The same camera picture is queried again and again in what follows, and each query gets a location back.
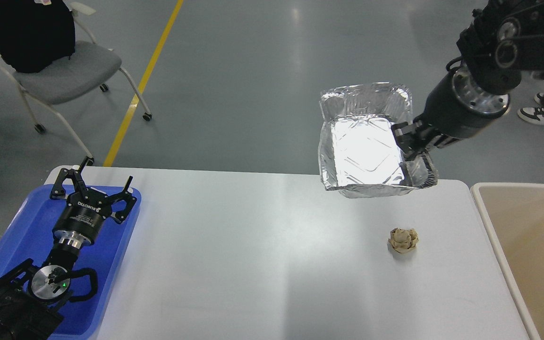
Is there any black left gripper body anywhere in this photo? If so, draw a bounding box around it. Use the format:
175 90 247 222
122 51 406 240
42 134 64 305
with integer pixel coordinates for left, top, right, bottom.
52 186 117 245

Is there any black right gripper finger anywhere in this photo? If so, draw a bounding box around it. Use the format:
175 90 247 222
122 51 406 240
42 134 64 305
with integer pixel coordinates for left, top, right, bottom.
424 134 450 153
391 120 435 161

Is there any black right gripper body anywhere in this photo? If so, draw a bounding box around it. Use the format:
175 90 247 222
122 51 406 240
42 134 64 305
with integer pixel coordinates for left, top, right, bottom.
422 66 511 146

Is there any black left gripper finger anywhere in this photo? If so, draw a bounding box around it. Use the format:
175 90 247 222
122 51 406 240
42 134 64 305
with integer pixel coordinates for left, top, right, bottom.
50 156 93 200
108 176 137 224

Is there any aluminium foil tray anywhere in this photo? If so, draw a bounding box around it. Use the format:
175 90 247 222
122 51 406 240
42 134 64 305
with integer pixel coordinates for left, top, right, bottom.
318 82 440 199

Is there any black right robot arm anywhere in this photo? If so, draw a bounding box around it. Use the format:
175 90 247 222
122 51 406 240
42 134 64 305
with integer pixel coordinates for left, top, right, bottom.
392 0 544 161

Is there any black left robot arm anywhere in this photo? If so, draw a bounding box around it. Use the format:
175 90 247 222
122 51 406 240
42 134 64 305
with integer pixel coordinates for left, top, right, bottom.
0 159 141 340

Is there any blue plastic tray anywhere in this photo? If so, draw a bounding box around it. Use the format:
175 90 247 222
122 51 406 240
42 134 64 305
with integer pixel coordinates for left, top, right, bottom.
0 185 142 340

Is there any crumpled brown paper ball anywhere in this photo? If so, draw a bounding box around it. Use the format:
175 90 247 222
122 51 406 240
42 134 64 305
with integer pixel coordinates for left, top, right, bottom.
387 228 419 254

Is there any beige plastic bin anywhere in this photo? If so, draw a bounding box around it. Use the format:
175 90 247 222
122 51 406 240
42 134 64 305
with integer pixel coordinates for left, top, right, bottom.
471 182 544 340

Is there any grey office chair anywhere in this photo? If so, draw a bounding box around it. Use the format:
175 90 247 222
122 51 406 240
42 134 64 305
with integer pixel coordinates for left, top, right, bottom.
0 1 153 157

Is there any black jacket on chair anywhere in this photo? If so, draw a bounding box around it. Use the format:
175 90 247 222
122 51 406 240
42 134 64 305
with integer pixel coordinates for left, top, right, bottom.
0 0 76 73

